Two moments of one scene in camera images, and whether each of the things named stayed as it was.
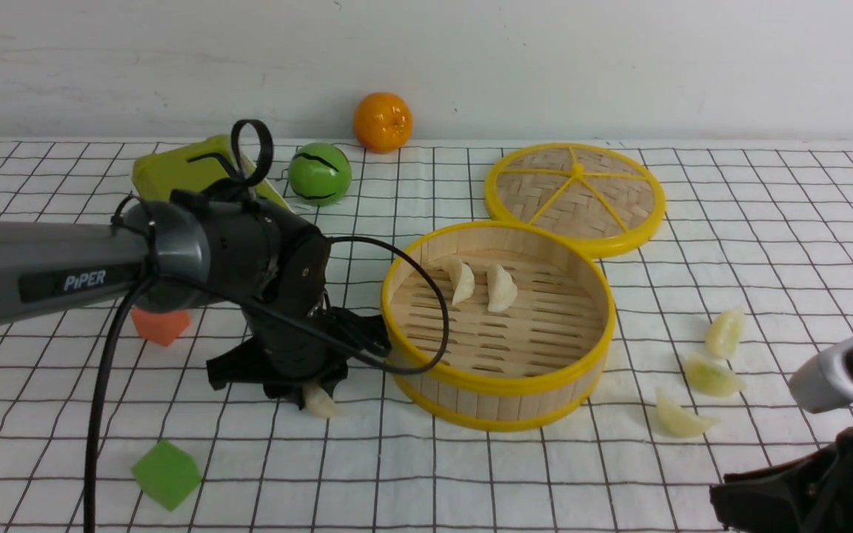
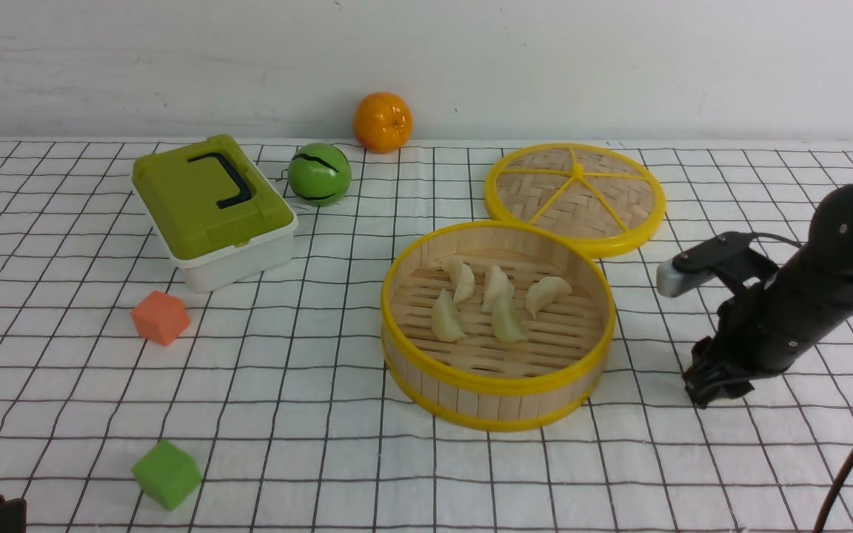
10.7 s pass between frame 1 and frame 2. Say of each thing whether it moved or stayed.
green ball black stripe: stayed
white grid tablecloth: stayed
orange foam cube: stayed
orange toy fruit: stayed
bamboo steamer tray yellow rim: stayed
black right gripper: moved
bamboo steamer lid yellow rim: stayed
